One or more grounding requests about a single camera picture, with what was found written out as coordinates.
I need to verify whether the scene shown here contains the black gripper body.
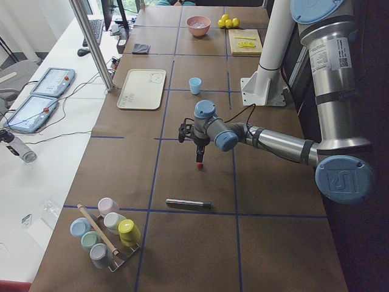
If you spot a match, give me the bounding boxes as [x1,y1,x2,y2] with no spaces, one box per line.
[192,134,210,152]

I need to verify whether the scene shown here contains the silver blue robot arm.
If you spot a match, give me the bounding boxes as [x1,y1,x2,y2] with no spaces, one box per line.
[179,1,375,204]

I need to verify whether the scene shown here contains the light blue cup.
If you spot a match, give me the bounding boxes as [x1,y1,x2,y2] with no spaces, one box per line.
[188,77,202,95]

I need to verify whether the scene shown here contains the pink cup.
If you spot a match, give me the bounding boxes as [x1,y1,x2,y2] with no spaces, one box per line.
[97,197,119,217]

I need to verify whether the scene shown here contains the yellow-green cup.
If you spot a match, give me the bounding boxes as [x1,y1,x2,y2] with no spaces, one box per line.
[118,219,141,247]

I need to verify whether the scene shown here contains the white cup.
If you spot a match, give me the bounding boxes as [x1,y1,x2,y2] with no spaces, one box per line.
[103,212,126,235]

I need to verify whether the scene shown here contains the pink bowl of ice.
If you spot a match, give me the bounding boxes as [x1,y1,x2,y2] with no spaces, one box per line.
[186,16,211,37]

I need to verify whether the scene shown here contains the metal cup rack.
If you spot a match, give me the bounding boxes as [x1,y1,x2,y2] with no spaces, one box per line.
[77,204,140,272]

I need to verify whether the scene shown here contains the blue cup on rack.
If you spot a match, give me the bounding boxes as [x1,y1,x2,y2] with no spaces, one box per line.
[69,217,91,238]

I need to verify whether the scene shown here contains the green cup on rack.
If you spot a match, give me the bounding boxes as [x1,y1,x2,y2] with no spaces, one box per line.
[80,231,103,252]

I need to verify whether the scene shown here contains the grey cup on rack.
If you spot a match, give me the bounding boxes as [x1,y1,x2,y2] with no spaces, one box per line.
[89,243,114,269]

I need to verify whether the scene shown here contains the steel muddler with black tip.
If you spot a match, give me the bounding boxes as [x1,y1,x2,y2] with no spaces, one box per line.
[165,198,212,209]

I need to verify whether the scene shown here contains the cream bear tray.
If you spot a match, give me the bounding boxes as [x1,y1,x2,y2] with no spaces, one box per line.
[117,69,166,110]

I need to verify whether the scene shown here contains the lemon slices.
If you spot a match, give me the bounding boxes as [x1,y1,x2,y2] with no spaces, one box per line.
[237,41,256,48]

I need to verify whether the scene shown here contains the wooden cutting board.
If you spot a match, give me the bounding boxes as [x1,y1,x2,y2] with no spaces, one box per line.
[229,29,263,55]

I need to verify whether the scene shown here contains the grey folded cloth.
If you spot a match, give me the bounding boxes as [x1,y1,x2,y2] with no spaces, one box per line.
[132,43,151,55]

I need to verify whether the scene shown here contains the yellow plastic knife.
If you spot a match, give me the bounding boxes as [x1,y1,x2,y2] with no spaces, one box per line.
[234,36,256,40]

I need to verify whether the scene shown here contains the black computer mouse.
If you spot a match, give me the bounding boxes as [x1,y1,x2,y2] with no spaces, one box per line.
[77,48,91,57]

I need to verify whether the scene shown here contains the black keyboard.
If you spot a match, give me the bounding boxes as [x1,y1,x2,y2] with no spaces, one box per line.
[89,19,105,44]

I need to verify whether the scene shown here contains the teach pendant tablet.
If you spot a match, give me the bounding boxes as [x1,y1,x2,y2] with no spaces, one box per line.
[4,94,58,134]
[30,68,76,98]

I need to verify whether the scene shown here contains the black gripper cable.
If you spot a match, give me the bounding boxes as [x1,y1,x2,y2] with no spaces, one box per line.
[224,103,274,150]

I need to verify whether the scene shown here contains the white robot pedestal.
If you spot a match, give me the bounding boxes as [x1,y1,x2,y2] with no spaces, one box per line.
[241,0,295,106]

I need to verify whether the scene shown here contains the aluminium frame post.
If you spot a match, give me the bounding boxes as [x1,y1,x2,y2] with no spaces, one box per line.
[69,0,114,92]

